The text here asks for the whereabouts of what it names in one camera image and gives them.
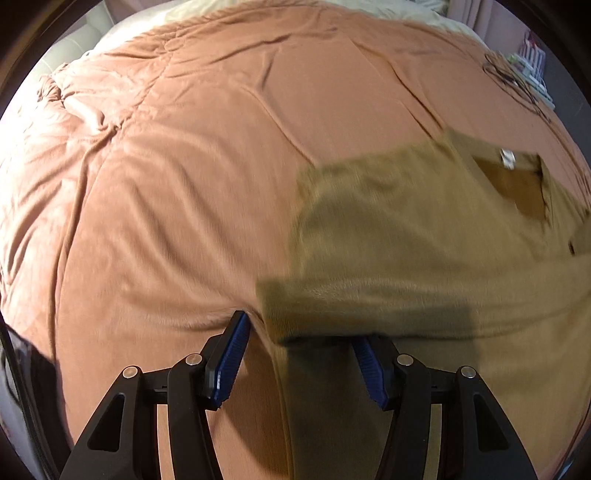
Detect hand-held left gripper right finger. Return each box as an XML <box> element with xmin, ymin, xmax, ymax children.
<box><xmin>353</xmin><ymin>335</ymin><xmax>539</xmax><ymax>480</ymax></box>

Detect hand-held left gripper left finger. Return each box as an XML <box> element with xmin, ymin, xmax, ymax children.
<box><xmin>60</xmin><ymin>310</ymin><xmax>252</xmax><ymax>480</ymax></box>

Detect olive printed t-shirt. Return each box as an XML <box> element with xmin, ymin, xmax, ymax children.
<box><xmin>256</xmin><ymin>128</ymin><xmax>591</xmax><ymax>480</ymax></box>

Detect bed with orange cover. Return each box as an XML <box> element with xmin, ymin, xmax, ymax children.
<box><xmin>0</xmin><ymin>7</ymin><xmax>591</xmax><ymax>480</ymax></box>

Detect cream padded headboard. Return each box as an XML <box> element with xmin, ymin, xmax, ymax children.
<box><xmin>34</xmin><ymin>0</ymin><xmax>121</xmax><ymax>79</ymax></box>

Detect cream pillow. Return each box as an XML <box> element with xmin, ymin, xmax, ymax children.
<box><xmin>92</xmin><ymin>0</ymin><xmax>485</xmax><ymax>51</ymax></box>

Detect striped paper bag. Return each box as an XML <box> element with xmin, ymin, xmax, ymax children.
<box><xmin>519</xmin><ymin>32</ymin><xmax>548</xmax><ymax>70</ymax></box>

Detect pink curtain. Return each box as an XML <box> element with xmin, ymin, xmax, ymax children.
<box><xmin>448</xmin><ymin>0</ymin><xmax>527</xmax><ymax>42</ymax></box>

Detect black cable coil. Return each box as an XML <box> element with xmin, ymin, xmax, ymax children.
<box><xmin>482</xmin><ymin>53</ymin><xmax>555</xmax><ymax>123</ymax></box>

